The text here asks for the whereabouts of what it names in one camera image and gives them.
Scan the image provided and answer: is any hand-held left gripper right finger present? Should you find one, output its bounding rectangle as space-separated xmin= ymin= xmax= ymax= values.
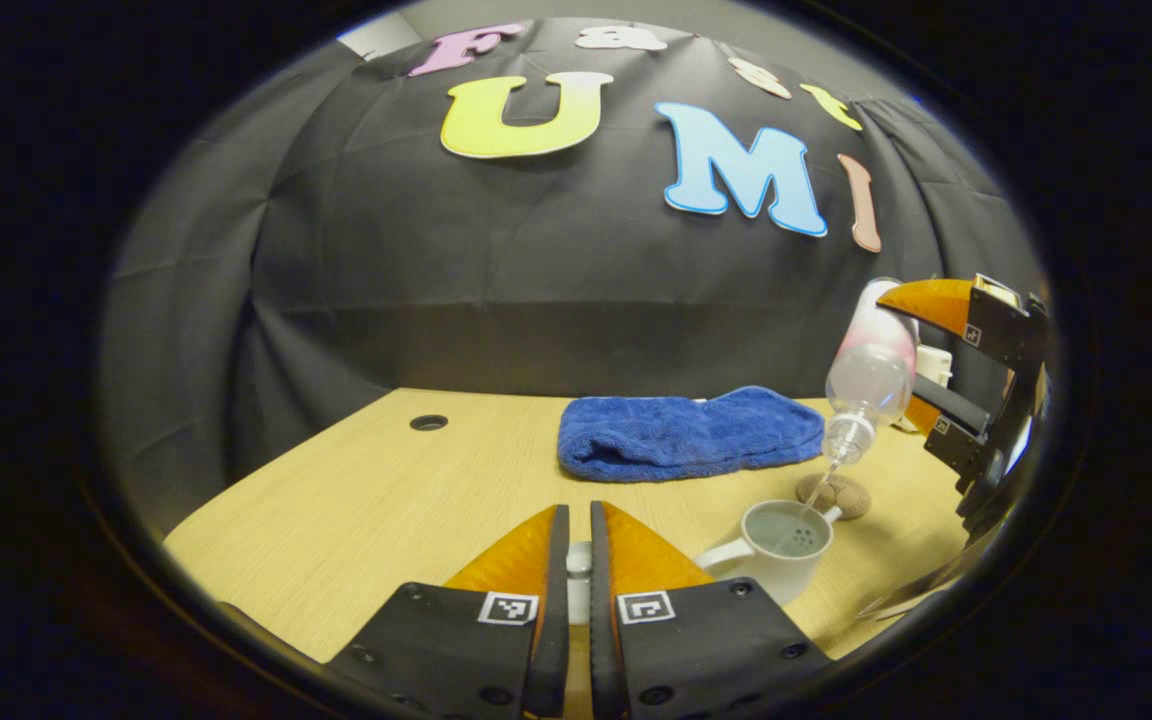
xmin=590 ymin=500 xmax=832 ymax=719

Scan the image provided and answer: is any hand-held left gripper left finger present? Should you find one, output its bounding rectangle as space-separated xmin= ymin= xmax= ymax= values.
xmin=326 ymin=504 xmax=571 ymax=719

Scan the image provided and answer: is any clear plastic water bottle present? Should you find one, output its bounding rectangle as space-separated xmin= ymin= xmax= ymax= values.
xmin=823 ymin=278 xmax=920 ymax=493

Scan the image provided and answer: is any white ceramic teacup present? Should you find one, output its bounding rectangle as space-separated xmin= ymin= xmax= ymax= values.
xmin=696 ymin=500 xmax=843 ymax=607

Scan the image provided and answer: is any round wooden coaster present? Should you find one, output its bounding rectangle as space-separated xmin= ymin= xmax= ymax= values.
xmin=796 ymin=472 xmax=874 ymax=522

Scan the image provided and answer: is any white toaster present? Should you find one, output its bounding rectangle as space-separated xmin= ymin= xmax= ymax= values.
xmin=896 ymin=345 xmax=955 ymax=434

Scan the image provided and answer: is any blue towel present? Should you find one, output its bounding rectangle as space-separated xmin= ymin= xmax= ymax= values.
xmin=557 ymin=386 xmax=826 ymax=484

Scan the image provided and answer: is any black backdrop cloth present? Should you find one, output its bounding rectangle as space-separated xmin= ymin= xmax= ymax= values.
xmin=101 ymin=18 xmax=1049 ymax=531

